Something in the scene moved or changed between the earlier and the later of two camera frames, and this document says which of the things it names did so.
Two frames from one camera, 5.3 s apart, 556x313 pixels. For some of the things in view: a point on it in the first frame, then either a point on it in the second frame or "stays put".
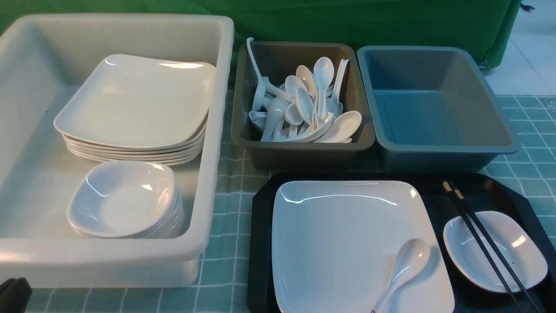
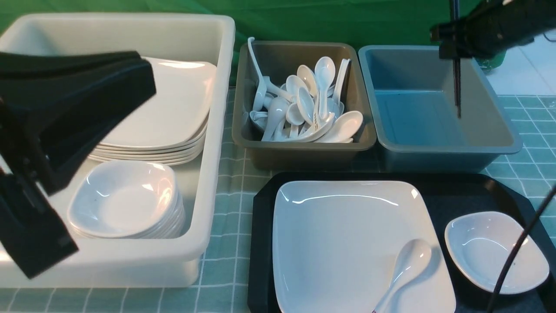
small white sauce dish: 514,239 stays put
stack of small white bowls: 126,200 stays put
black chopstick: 480,247 to 454,67
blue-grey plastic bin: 432,111 stays put
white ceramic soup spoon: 412,259 stays put
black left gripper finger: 14,293 to 56,103
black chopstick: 491,241 to 459,86
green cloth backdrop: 485,25 stays put
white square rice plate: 337,246 stays put
